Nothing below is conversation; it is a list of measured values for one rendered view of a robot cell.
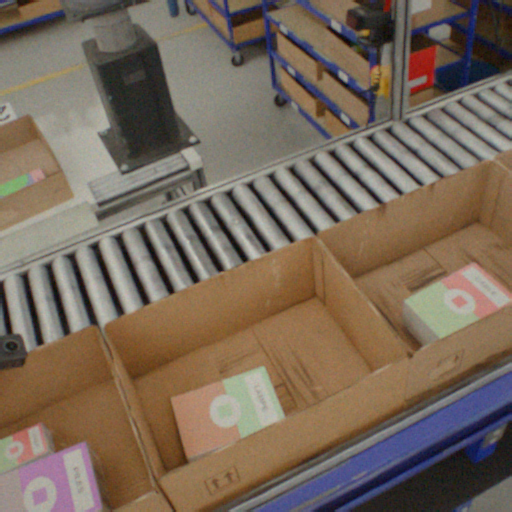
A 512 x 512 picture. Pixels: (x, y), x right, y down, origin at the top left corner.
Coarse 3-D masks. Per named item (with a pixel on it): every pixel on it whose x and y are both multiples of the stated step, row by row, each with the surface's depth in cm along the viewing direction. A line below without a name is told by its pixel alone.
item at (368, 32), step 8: (352, 8) 152; (360, 8) 151; (368, 8) 151; (376, 8) 150; (352, 16) 150; (360, 16) 148; (368, 16) 149; (376, 16) 150; (384, 16) 151; (352, 24) 151; (360, 24) 150; (368, 24) 150; (376, 24) 151; (384, 24) 153; (368, 32) 155; (376, 32) 155; (368, 40) 157; (376, 40) 156
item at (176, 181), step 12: (168, 180) 171; (180, 180) 173; (192, 180) 175; (204, 180) 177; (132, 192) 170; (144, 192) 169; (156, 192) 172; (168, 192) 243; (180, 192) 210; (108, 204) 167; (120, 204) 168; (132, 204) 170; (96, 216) 167; (108, 216) 168
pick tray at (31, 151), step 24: (24, 120) 183; (0, 144) 184; (24, 144) 187; (0, 168) 180; (24, 168) 178; (48, 168) 176; (24, 192) 156; (48, 192) 160; (72, 192) 164; (0, 216) 157; (24, 216) 161
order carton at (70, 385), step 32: (32, 352) 88; (64, 352) 92; (96, 352) 95; (0, 384) 90; (32, 384) 94; (64, 384) 98; (96, 384) 102; (0, 416) 96; (32, 416) 99; (64, 416) 98; (96, 416) 98; (128, 416) 97; (64, 448) 95; (96, 448) 94; (128, 448) 94; (128, 480) 91
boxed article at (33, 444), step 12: (24, 432) 93; (36, 432) 92; (48, 432) 95; (0, 444) 92; (12, 444) 91; (24, 444) 91; (36, 444) 91; (48, 444) 92; (0, 456) 90; (12, 456) 90; (24, 456) 90; (36, 456) 90; (48, 456) 91; (0, 468) 89; (12, 468) 89
